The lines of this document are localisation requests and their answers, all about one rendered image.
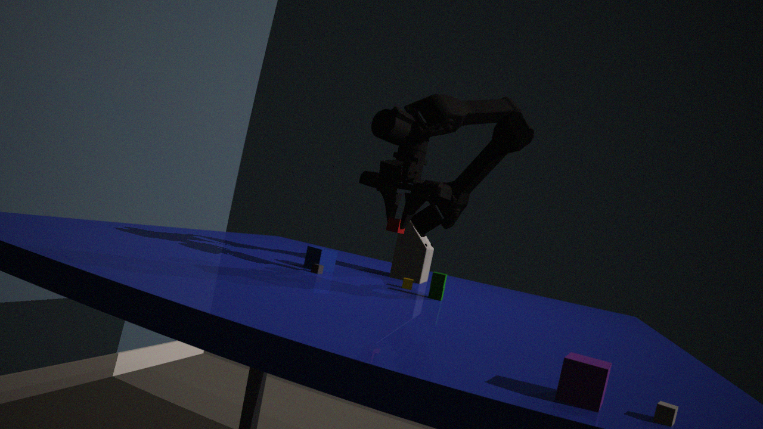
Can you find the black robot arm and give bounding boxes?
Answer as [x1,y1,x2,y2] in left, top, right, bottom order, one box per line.
[371,94,534,237]

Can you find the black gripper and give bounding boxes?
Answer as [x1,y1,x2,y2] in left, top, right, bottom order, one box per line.
[359,148,452,229]

